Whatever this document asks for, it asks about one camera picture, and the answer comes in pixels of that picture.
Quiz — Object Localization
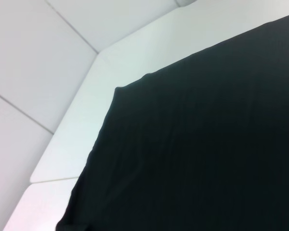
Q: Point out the black shirt with FREE print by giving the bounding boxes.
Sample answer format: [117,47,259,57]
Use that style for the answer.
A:
[55,11,289,231]

